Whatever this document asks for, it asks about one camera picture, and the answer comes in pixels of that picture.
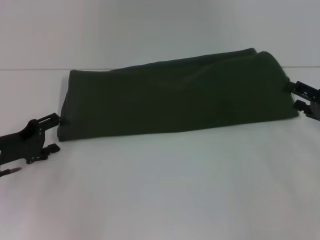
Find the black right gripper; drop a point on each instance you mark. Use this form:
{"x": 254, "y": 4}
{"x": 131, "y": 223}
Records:
{"x": 315, "y": 105}

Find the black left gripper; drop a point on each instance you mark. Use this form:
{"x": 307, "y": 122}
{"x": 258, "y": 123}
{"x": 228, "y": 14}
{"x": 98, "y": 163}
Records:
{"x": 25, "y": 145}

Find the dark green t-shirt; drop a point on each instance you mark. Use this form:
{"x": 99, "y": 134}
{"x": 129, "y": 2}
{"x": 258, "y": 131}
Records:
{"x": 175, "y": 100}

